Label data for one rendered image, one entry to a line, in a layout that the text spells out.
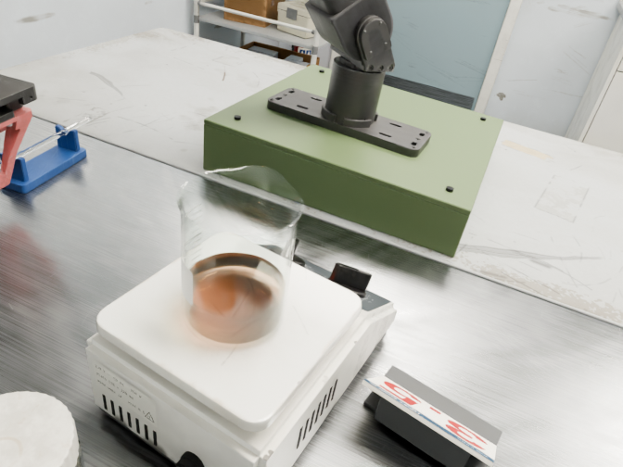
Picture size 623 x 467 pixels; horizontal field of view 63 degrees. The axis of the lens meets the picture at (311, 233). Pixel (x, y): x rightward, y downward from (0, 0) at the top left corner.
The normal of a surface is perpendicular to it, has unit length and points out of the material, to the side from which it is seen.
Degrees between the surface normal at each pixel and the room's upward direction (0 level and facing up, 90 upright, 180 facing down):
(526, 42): 90
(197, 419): 0
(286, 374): 0
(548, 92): 90
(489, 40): 90
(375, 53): 90
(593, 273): 0
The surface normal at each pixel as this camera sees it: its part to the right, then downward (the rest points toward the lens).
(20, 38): 0.91, 0.33
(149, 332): 0.14, -0.81
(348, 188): -0.40, 0.48
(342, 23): 0.43, 0.57
